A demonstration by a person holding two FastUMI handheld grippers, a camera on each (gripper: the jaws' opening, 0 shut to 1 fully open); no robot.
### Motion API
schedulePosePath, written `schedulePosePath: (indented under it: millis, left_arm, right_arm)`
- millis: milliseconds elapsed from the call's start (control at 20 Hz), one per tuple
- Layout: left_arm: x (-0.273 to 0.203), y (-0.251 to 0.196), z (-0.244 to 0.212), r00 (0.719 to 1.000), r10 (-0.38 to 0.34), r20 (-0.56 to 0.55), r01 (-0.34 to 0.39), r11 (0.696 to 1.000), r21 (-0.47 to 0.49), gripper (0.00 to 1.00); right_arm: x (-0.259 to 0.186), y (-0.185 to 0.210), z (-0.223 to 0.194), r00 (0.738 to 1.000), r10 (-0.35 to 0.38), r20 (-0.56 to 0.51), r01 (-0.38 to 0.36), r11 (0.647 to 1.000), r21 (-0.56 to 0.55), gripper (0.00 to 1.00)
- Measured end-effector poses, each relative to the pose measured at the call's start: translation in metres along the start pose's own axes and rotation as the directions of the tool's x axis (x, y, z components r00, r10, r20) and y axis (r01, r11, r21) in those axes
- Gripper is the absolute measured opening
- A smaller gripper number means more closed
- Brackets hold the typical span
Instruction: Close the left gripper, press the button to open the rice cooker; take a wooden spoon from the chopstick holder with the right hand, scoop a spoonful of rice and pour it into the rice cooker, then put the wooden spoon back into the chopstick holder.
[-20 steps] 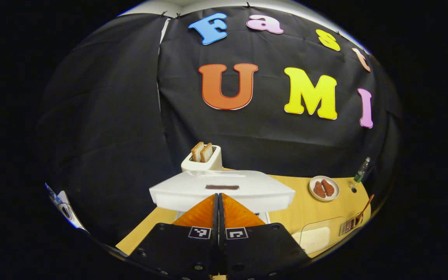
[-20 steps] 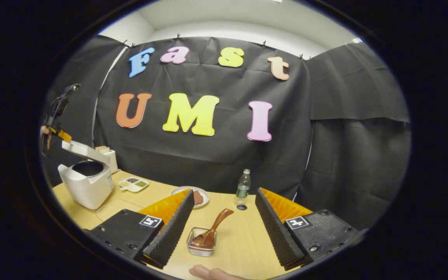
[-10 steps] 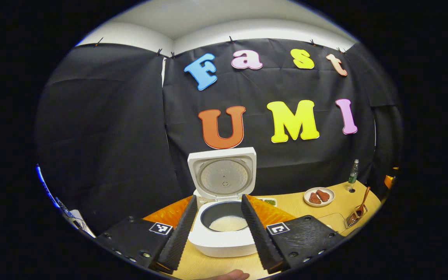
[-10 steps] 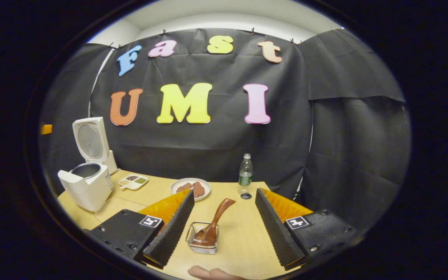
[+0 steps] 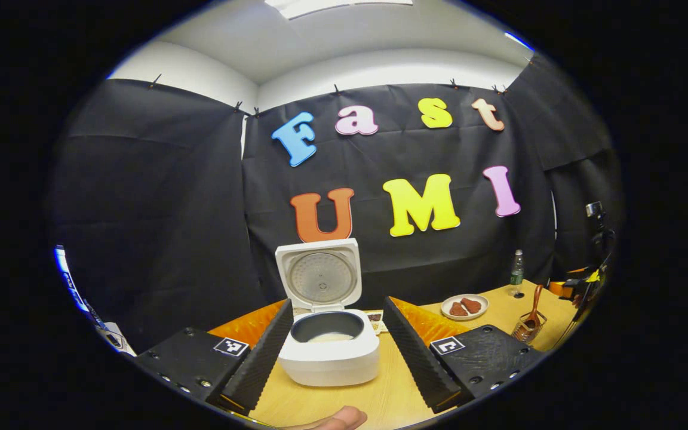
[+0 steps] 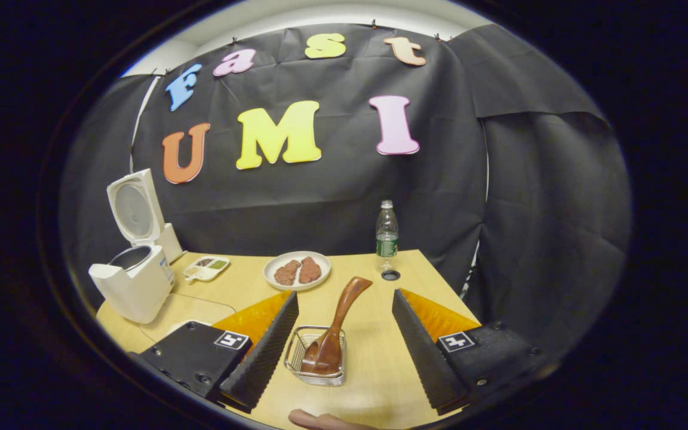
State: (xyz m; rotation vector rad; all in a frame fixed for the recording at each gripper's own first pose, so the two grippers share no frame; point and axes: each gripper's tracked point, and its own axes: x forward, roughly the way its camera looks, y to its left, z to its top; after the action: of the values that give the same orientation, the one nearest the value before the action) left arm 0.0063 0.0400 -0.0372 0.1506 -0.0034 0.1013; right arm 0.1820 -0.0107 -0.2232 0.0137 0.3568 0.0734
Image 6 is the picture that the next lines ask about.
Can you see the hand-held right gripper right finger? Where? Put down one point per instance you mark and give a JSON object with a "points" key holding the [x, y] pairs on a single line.
{"points": [[424, 352]]}

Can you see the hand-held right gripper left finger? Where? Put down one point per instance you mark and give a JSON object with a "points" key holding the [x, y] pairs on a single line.
{"points": [[263, 352]]}

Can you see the brown wooden spoon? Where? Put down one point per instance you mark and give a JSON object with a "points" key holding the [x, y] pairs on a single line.
{"points": [[329, 352]]}

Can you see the white rice cooker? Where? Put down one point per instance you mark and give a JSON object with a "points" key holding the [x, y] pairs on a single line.
{"points": [[141, 286]]}

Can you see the white round plate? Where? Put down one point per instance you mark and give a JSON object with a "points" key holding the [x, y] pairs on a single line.
{"points": [[296, 286]]}

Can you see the brown meat piece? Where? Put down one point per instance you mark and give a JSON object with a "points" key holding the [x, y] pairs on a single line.
{"points": [[310, 270], [287, 273]]}

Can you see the white divided seasoning tray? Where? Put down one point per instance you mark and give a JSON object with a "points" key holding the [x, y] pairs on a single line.
{"points": [[206, 269]]}

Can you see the clear plastic water bottle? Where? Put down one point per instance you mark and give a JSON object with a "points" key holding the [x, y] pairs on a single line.
{"points": [[387, 239]]}

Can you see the black backdrop cloth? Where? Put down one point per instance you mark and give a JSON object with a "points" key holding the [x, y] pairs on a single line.
{"points": [[350, 197]]}

